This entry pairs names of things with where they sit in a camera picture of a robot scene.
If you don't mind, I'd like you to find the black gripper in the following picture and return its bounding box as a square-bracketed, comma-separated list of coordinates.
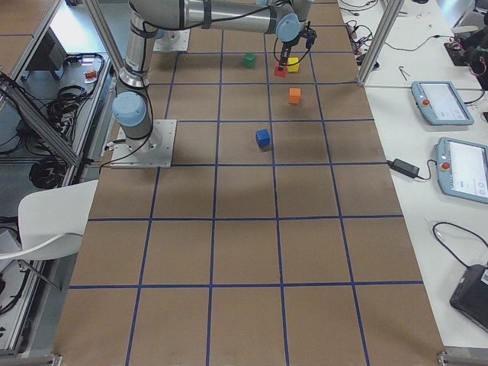
[278, 37, 297, 65]

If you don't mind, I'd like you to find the red wooden block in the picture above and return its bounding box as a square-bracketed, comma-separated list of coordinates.
[274, 62, 287, 78]

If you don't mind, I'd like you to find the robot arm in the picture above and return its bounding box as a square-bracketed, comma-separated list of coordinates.
[112, 0, 316, 153]

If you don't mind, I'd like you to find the yellow wooden block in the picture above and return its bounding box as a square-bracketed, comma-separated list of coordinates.
[287, 57, 300, 72]

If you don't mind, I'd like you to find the green wooden block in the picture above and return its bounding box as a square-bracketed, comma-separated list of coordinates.
[242, 53, 256, 69]

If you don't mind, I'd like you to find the orange wooden block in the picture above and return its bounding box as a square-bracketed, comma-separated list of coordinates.
[288, 88, 301, 104]

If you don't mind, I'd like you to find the blue wooden block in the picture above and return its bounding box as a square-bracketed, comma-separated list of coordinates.
[255, 129, 271, 149]

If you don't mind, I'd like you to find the black power adapter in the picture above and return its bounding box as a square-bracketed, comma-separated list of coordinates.
[387, 159, 419, 178]

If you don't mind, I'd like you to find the far teach pendant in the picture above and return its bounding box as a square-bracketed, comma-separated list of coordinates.
[411, 81, 474, 126]

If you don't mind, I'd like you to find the teach pendant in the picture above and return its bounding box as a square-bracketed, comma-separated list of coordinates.
[411, 81, 474, 126]
[435, 137, 487, 204]

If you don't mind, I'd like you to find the near teach pendant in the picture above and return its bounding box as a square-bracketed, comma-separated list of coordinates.
[435, 137, 487, 204]

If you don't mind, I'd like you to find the white chair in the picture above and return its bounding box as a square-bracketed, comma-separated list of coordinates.
[1, 180, 98, 261]

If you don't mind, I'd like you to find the black tablet device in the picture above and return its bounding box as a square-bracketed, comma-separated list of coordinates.
[449, 265, 487, 332]

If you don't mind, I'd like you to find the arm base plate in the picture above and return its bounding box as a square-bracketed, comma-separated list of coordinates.
[153, 29, 190, 53]
[109, 119, 177, 169]

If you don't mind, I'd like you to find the aluminium frame post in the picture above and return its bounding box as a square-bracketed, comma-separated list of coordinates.
[357, 0, 404, 86]

